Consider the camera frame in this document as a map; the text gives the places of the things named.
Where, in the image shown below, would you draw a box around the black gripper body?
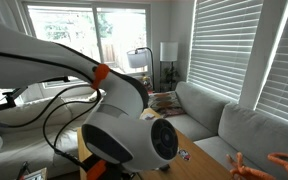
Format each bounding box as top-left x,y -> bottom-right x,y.
105,165 -> 137,180

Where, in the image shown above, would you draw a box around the orange octopus plush toy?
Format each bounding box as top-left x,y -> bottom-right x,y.
226,151 -> 288,180

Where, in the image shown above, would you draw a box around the snowman sticker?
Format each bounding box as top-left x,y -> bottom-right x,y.
140,112 -> 157,121

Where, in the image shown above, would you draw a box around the red patterned cushion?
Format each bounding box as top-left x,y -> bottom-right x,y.
163,106 -> 187,119

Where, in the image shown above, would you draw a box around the small framed screen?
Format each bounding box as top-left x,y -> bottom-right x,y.
15,161 -> 48,180

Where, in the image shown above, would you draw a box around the circle patterned cushion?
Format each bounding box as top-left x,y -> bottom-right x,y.
147,90 -> 185,113

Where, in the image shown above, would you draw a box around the small colourful figurine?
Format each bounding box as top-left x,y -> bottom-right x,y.
140,74 -> 153,93

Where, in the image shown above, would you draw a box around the cream fabric sofa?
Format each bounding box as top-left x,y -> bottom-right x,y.
0,96 -> 98,178

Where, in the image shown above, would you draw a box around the potted green plant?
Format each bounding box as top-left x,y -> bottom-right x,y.
162,65 -> 181,92

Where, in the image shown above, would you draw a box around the black arc lamp white shade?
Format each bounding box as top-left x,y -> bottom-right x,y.
126,46 -> 155,92

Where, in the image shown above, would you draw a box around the grey fabric sofa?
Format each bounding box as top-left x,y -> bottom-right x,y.
165,80 -> 288,180

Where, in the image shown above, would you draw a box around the floor lamp square white shade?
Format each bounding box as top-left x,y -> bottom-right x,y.
159,41 -> 179,92

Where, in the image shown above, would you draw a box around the large glass window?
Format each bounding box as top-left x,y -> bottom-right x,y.
20,1 -> 152,98

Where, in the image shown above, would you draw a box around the white window blinds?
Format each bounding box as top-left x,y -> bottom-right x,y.
187,0 -> 264,101
255,0 -> 288,127

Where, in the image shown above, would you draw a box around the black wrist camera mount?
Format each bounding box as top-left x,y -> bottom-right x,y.
80,154 -> 107,180

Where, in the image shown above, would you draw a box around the black camera support arm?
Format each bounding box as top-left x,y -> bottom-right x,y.
0,76 -> 70,116

